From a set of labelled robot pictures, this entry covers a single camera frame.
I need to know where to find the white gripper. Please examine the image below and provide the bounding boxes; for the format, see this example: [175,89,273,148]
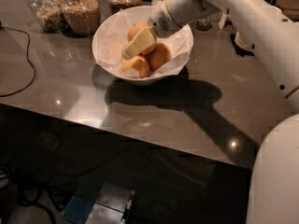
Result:
[121,0,218,60]

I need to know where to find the orange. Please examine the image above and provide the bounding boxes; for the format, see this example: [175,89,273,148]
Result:
[127,21,155,55]
[147,43,171,71]
[121,55,150,78]

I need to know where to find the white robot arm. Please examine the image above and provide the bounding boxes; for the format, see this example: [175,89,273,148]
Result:
[122,0,299,224]

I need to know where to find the white paper liner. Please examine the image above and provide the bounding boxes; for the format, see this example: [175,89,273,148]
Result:
[93,7,192,79]

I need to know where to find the glass jar with grains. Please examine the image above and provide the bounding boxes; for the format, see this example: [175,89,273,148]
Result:
[63,0,100,36]

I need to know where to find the stack of white plates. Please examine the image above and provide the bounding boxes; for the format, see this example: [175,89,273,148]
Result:
[235,32,252,52]

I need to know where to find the black tray under plates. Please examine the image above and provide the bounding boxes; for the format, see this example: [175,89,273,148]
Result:
[230,33,253,57]

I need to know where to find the glass jar with nuts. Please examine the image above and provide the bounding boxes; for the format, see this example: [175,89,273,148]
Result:
[28,0,68,33]

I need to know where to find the blue perforated box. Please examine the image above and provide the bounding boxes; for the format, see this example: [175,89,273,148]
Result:
[62,195,94,224]

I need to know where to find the white stand post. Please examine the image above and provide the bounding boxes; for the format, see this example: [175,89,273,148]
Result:
[218,13,227,30]

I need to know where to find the black cable on table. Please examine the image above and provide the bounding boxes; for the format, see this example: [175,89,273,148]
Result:
[0,26,36,98]

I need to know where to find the black cables on floor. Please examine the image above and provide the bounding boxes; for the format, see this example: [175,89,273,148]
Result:
[0,163,74,224]

